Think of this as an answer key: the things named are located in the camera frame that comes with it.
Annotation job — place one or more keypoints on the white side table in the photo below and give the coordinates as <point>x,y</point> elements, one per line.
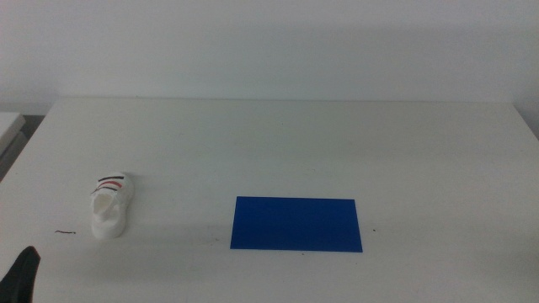
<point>8,126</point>

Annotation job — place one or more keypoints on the blue rectangular mat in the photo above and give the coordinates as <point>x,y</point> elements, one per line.
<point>295,224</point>

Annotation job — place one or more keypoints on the small dark red thread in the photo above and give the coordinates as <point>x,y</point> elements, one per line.
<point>65,231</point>

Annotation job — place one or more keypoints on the white shoe with striped toe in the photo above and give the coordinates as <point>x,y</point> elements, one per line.
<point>114,210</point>

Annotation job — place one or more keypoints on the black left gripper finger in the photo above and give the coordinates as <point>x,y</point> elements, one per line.
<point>20,278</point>

